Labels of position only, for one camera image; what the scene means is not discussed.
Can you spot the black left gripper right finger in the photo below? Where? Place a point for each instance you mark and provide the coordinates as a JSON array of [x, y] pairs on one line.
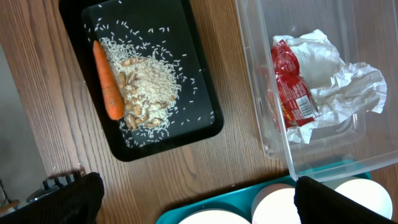
[[319, 204]]

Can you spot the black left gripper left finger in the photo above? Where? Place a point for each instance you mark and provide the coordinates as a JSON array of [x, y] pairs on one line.
[[77, 202]]

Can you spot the red snack wrapper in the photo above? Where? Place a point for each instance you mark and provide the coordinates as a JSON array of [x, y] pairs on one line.
[[298, 106]]

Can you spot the orange carrot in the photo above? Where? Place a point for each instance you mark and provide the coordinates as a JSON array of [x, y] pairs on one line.
[[112, 98]]

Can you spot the white napkin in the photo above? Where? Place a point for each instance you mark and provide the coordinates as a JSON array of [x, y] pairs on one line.
[[354, 88]]

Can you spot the white paper tissue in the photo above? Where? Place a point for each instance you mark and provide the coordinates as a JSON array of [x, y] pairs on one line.
[[318, 58]]

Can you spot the clear plastic waste bin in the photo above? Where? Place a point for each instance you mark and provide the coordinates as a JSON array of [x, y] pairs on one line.
[[362, 31]]

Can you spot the black food waste tray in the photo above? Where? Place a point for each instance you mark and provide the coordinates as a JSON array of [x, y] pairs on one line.
[[169, 27]]

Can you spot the white round bowl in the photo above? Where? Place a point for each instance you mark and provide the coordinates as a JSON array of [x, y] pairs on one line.
[[365, 192]]

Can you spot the teal plastic serving tray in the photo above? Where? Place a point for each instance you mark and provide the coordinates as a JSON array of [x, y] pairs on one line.
[[238, 201]]

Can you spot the rice and peanuts pile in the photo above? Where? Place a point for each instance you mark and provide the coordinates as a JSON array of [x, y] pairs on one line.
[[148, 85]]

